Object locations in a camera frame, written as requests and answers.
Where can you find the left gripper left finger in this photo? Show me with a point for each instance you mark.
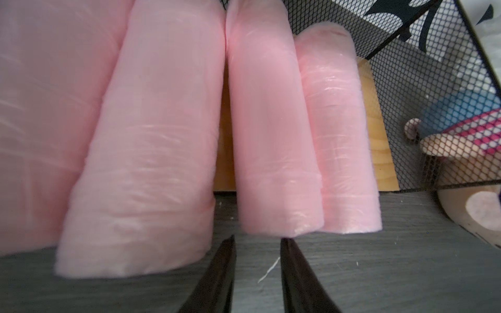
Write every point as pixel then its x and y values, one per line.
pixel 214 291

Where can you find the pink trash bag roll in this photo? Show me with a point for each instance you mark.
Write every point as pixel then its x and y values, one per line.
pixel 333 95
pixel 278 182
pixel 57 58
pixel 144 202

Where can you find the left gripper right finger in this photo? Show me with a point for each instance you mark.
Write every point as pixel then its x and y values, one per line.
pixel 302 291

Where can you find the wooden wire shelf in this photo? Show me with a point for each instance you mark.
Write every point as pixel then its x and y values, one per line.
pixel 417 53

